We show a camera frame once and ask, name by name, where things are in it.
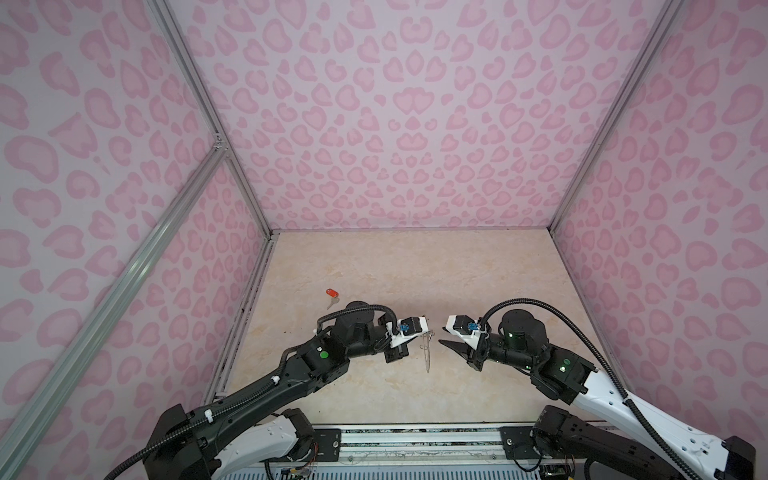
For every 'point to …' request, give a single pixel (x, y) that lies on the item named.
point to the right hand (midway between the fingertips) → (446, 332)
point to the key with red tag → (334, 294)
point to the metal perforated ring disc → (427, 336)
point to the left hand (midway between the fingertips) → (424, 323)
